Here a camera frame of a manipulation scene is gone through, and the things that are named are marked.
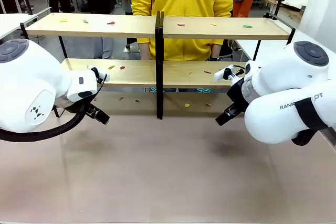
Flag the cluttered background table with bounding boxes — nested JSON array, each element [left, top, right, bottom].
[[253, 0, 310, 22]]

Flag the black right arm cable strap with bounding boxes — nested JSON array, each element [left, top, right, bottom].
[[291, 97, 336, 146]]

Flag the person's left forearm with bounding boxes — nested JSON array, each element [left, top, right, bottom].
[[211, 43, 224, 58]]

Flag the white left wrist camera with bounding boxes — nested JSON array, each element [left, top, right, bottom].
[[87, 65, 110, 85]]

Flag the large white table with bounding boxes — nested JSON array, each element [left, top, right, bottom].
[[234, 28, 305, 62]]

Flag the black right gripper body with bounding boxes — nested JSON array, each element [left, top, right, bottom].
[[226, 78, 249, 111]]

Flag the white side table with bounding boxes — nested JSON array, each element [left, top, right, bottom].
[[0, 13, 52, 41]]

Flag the wooden shelf unit black frame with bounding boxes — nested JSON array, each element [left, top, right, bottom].
[[159, 11, 297, 120], [20, 11, 161, 120]]

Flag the person's right forearm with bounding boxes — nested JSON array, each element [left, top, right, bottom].
[[138, 42, 151, 61]]

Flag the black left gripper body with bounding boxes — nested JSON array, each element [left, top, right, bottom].
[[55, 99, 92, 115]]

